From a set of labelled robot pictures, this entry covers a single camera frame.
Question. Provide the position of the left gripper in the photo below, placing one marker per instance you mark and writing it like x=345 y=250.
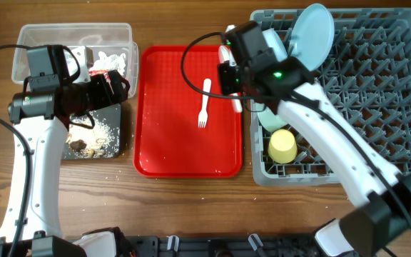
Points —
x=104 y=98

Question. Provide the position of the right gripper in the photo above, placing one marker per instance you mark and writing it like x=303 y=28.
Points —
x=225 y=72

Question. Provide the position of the white plastic spoon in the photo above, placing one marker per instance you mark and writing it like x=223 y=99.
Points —
x=225 y=55

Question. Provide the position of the red strawberry cake wrapper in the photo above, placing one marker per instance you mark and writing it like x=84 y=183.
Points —
x=101 y=81

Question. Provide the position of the rice and food scraps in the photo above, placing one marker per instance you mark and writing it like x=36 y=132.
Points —
x=102 y=141

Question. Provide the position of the white plastic fork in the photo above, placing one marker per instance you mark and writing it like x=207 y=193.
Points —
x=203 y=114

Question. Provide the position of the light blue bowl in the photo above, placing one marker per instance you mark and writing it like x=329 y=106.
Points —
x=274 y=41

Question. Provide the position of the white tissue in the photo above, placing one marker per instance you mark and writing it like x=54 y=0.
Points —
x=109 y=63

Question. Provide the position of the mint green bowl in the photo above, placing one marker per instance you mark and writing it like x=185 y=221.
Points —
x=268 y=120

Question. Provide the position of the yellow plastic cup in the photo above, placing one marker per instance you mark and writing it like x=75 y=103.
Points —
x=282 y=146

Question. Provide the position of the light blue plate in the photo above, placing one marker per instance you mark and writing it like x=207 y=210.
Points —
x=312 y=36

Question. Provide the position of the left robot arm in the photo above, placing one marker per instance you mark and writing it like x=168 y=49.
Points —
x=39 y=119

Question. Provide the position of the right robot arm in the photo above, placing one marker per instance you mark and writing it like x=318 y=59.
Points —
x=378 y=190

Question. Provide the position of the black food waste tray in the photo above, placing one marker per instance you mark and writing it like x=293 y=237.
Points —
x=111 y=115

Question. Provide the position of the clear plastic waste bin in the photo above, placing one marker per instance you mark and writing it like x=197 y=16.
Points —
x=111 y=38

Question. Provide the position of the grey dishwasher rack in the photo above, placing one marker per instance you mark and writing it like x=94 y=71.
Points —
x=367 y=76

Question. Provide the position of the red plastic tray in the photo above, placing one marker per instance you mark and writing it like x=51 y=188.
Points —
x=168 y=142

